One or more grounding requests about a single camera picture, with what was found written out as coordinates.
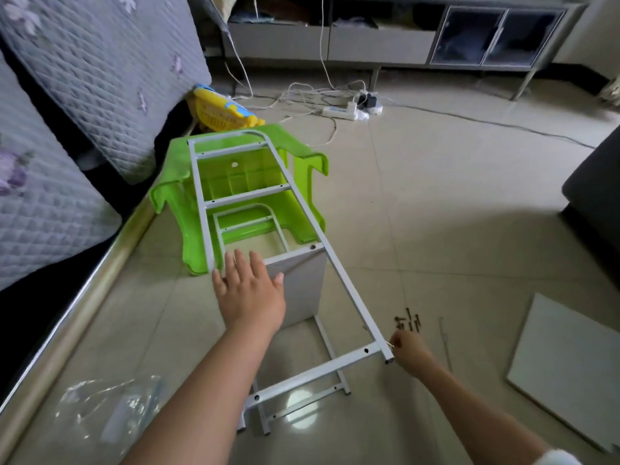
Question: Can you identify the yellow plastic basket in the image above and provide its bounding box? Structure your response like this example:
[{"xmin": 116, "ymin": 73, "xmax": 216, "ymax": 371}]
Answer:
[{"xmin": 190, "ymin": 84, "xmax": 265, "ymax": 132}]

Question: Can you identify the long dark cable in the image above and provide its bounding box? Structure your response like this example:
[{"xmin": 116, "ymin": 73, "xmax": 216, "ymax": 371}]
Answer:
[{"xmin": 380, "ymin": 98, "xmax": 598, "ymax": 151}]

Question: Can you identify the tangle of white cables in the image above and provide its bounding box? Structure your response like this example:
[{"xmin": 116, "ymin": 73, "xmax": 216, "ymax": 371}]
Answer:
[{"xmin": 221, "ymin": 0, "xmax": 384, "ymax": 146}]

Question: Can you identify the chrome metal base rail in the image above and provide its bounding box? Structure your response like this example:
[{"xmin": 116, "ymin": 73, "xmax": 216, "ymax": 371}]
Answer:
[{"xmin": 0, "ymin": 198, "xmax": 156, "ymax": 461}]

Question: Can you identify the clear plastic screw bag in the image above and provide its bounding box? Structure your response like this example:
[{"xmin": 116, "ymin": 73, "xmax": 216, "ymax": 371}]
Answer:
[{"xmin": 51, "ymin": 373, "xmax": 168, "ymax": 448}]

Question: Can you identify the white metal frame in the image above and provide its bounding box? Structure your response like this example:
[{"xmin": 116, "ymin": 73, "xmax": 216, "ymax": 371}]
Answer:
[
  {"xmin": 210, "ymin": 202, "xmax": 353, "ymax": 438},
  {"xmin": 186, "ymin": 129, "xmax": 397, "ymax": 365}
]

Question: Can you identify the long white power strip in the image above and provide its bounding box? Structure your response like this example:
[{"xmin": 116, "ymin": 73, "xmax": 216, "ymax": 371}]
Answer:
[{"xmin": 320, "ymin": 102, "xmax": 369, "ymax": 123}]

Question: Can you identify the grey marble TV cabinet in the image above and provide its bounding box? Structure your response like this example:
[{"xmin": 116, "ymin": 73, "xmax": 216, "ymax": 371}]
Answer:
[{"xmin": 206, "ymin": 0, "xmax": 594, "ymax": 101}]

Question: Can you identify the white power strip with plugs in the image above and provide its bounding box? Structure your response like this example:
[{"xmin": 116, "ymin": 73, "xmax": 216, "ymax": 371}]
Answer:
[{"xmin": 355, "ymin": 90, "xmax": 384, "ymax": 118}]

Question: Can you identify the grey sofa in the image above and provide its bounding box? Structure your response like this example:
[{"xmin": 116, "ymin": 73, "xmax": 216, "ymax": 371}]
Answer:
[{"xmin": 562, "ymin": 123, "xmax": 620, "ymax": 289}]

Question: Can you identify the person's left hand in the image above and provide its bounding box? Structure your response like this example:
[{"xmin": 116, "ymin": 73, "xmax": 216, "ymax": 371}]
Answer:
[{"xmin": 212, "ymin": 249, "xmax": 288, "ymax": 335}]

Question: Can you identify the green plastic stool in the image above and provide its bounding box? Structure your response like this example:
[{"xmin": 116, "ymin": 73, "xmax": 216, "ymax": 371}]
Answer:
[{"xmin": 148, "ymin": 123, "xmax": 331, "ymax": 277}]

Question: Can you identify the grey textured furniture cover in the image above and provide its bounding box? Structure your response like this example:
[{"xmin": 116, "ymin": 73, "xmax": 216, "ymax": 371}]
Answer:
[{"xmin": 0, "ymin": 0, "xmax": 212, "ymax": 291}]

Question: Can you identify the person's right hand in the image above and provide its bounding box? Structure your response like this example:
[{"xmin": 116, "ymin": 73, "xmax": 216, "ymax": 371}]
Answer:
[{"xmin": 388, "ymin": 329, "xmax": 442, "ymax": 378}]

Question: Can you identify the person's white shirt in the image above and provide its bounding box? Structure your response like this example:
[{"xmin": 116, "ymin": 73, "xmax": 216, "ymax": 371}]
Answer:
[{"xmin": 535, "ymin": 447, "xmax": 584, "ymax": 465}]

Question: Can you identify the pile of black screws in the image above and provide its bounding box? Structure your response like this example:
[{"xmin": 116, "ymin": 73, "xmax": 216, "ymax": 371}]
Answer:
[{"xmin": 391, "ymin": 305, "xmax": 426, "ymax": 334}]

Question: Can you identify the white wooden board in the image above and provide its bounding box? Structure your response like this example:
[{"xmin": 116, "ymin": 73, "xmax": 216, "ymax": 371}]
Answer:
[
  {"xmin": 506, "ymin": 292, "xmax": 620, "ymax": 454},
  {"xmin": 260, "ymin": 243, "xmax": 329, "ymax": 331}
]

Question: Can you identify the person's right forearm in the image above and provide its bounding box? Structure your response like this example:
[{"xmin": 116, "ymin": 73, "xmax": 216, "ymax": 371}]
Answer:
[{"xmin": 418, "ymin": 363, "xmax": 553, "ymax": 465}]

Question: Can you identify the person's left forearm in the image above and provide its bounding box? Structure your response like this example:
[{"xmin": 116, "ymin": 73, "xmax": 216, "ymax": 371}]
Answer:
[{"xmin": 121, "ymin": 319, "xmax": 282, "ymax": 465}]

